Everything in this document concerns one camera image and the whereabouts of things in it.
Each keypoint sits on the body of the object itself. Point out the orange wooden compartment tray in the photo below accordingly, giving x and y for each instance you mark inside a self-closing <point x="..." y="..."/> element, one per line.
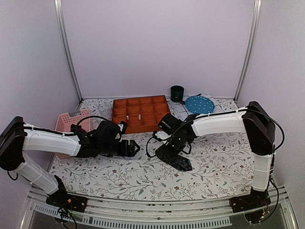
<point x="142" y="114"/>

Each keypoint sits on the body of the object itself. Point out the pink plastic basket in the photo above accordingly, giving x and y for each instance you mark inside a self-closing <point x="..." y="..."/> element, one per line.
<point x="65" y="121"/>

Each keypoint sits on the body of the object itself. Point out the white grid placemat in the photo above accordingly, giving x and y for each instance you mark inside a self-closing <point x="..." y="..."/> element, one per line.
<point x="180" y="111"/>

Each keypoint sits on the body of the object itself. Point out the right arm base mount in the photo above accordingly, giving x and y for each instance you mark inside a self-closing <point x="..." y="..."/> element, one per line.
<point x="249" y="202"/>

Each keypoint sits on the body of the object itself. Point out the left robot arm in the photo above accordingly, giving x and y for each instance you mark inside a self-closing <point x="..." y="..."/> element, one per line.
<point x="19" y="137"/>

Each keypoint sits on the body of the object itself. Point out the dark green mug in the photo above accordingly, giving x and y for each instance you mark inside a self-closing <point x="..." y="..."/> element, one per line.
<point x="177" y="92"/>

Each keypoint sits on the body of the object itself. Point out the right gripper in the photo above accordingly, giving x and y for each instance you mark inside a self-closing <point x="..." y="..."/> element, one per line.
<point x="163" y="150"/>

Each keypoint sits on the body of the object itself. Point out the dark floral tie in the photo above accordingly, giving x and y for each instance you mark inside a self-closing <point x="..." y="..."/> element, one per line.
<point x="180" y="163"/>

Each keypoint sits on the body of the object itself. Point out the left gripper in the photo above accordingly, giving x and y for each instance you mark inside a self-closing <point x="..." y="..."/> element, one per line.
<point x="125" y="152"/>

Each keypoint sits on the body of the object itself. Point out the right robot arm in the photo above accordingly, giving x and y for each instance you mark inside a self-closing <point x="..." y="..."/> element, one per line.
<point x="252" y="120"/>

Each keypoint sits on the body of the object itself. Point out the clear plastic cup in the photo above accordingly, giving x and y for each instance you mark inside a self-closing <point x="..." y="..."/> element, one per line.
<point x="105" y="112"/>

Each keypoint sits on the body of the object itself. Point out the blue dotted plate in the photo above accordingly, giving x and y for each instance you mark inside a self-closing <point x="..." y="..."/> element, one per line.
<point x="199" y="105"/>

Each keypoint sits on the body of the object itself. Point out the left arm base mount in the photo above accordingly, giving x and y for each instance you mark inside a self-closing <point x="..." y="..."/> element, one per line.
<point x="68" y="201"/>

